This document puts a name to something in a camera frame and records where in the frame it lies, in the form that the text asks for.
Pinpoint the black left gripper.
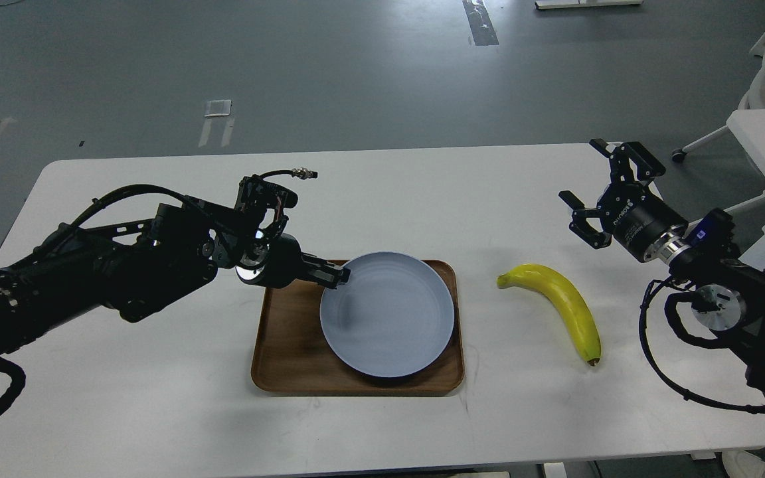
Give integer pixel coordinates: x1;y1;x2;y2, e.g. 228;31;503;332
236;234;350;289

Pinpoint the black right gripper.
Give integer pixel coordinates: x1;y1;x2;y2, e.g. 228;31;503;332
558;138;688;263

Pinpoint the light blue plate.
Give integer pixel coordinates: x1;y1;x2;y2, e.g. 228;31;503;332
319;251;455;378

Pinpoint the yellow banana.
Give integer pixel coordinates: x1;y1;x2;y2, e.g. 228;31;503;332
495;264;603;367

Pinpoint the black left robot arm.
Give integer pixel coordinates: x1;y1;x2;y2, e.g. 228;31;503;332
0;167;350;417

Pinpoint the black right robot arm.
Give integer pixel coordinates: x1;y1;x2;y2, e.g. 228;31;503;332
559;139;765;414

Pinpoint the brown wooden tray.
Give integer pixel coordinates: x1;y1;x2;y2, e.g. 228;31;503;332
251;260;466;396

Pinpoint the white board on floor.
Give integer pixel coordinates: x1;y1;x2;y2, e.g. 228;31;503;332
534;0;644;10

